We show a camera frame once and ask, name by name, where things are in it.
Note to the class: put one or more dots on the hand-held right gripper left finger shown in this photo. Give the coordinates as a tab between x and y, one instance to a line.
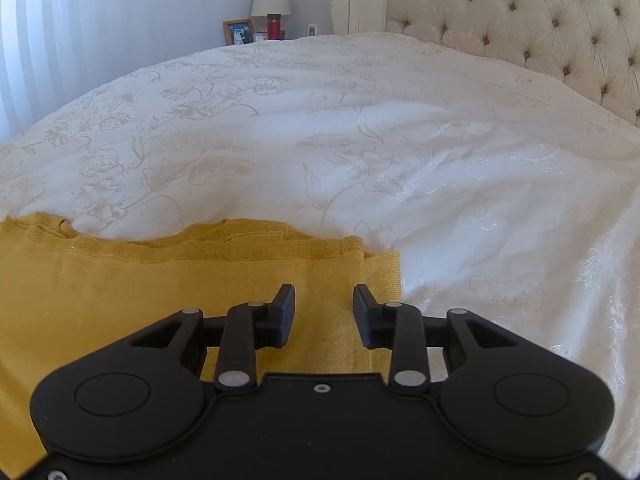
285	317

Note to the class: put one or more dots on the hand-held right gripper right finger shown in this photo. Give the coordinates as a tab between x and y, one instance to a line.
361	317

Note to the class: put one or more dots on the yellow knit sweater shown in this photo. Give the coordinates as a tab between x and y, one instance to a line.
125	290

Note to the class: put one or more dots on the white floral bedspread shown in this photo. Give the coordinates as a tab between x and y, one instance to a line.
400	160

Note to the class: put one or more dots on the small white desk clock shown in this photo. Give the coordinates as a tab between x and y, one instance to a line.
260	37

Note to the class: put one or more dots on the cream tufted headboard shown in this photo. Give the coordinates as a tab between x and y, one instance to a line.
525	20

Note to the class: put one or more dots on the white sheer curtain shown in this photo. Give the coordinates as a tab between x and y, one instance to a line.
45	45

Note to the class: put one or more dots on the wooden picture frame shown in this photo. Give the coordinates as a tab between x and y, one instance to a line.
238	33

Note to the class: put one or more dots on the white wall outlet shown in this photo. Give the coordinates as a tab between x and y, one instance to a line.
312	30

